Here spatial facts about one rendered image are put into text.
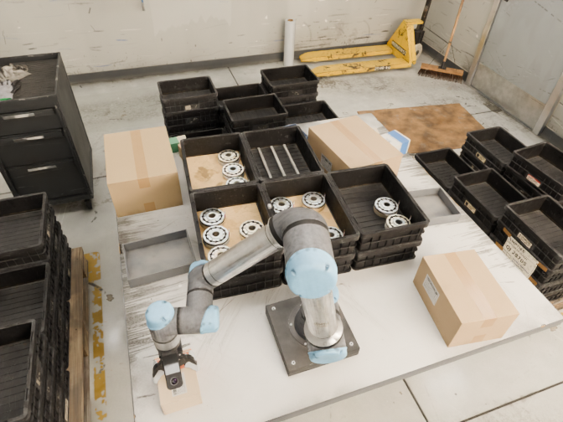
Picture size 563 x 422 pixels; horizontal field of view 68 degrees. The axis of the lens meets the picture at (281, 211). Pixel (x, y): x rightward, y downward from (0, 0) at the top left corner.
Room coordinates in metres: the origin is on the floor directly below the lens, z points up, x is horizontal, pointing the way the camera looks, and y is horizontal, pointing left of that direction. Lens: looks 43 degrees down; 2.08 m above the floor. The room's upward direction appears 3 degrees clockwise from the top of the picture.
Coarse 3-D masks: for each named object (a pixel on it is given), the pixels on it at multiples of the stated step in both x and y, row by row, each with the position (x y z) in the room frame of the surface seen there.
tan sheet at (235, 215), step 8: (224, 208) 1.32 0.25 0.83; (232, 208) 1.32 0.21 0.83; (240, 208) 1.32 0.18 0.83; (248, 208) 1.33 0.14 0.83; (256, 208) 1.33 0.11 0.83; (232, 216) 1.28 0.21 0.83; (240, 216) 1.28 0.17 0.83; (248, 216) 1.28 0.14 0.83; (256, 216) 1.28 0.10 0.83; (224, 224) 1.22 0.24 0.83; (232, 224) 1.23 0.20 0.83; (240, 224) 1.23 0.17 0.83; (232, 232) 1.18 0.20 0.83; (232, 240) 1.14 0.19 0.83; (240, 240) 1.14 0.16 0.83; (208, 248) 1.09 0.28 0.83
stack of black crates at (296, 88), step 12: (264, 72) 3.20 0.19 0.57; (276, 72) 3.24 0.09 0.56; (288, 72) 3.28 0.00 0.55; (300, 72) 3.31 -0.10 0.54; (312, 72) 3.20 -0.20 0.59; (264, 84) 3.10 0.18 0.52; (276, 84) 3.18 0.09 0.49; (288, 84) 2.98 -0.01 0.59; (300, 84) 3.01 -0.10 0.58; (312, 84) 3.04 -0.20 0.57; (288, 96) 2.98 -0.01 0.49; (300, 96) 3.01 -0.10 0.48; (312, 96) 3.05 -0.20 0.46
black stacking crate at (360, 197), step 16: (336, 176) 1.48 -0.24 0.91; (352, 176) 1.51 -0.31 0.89; (368, 176) 1.53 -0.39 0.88; (384, 176) 1.54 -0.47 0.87; (352, 192) 1.47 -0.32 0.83; (368, 192) 1.48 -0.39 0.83; (384, 192) 1.49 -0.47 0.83; (400, 192) 1.40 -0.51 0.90; (352, 208) 1.36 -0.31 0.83; (368, 208) 1.37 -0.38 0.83; (400, 208) 1.37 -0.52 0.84; (416, 208) 1.28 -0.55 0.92; (368, 224) 1.27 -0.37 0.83; (384, 224) 1.27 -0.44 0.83; (368, 240) 1.13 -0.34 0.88; (384, 240) 1.14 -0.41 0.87; (400, 240) 1.17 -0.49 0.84; (416, 240) 1.19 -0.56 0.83
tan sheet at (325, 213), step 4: (296, 196) 1.42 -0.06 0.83; (300, 196) 1.43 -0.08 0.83; (292, 200) 1.40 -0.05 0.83; (296, 200) 1.40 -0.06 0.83; (300, 200) 1.40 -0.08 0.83; (296, 204) 1.37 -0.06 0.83; (300, 204) 1.37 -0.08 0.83; (324, 208) 1.35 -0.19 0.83; (320, 212) 1.33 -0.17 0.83; (324, 212) 1.33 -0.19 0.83; (328, 212) 1.33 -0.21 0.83; (324, 216) 1.30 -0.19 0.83; (328, 216) 1.30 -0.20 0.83; (332, 216) 1.30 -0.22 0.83; (328, 220) 1.28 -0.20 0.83; (332, 220) 1.28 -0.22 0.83; (328, 224) 1.25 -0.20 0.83; (332, 224) 1.25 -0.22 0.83; (336, 224) 1.26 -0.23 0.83
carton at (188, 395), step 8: (184, 352) 0.68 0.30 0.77; (184, 368) 0.62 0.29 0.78; (184, 376) 0.60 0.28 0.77; (192, 376) 0.60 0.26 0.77; (160, 384) 0.57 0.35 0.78; (184, 384) 0.57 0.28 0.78; (192, 384) 0.57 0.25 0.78; (160, 392) 0.55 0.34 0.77; (168, 392) 0.55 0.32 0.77; (176, 392) 0.55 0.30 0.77; (184, 392) 0.55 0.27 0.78; (192, 392) 0.55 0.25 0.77; (160, 400) 0.52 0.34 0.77; (168, 400) 0.52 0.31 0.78; (176, 400) 0.52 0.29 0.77; (184, 400) 0.53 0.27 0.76; (192, 400) 0.54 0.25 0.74; (200, 400) 0.55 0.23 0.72; (168, 408) 0.51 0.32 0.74; (176, 408) 0.52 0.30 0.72; (184, 408) 0.53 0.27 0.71
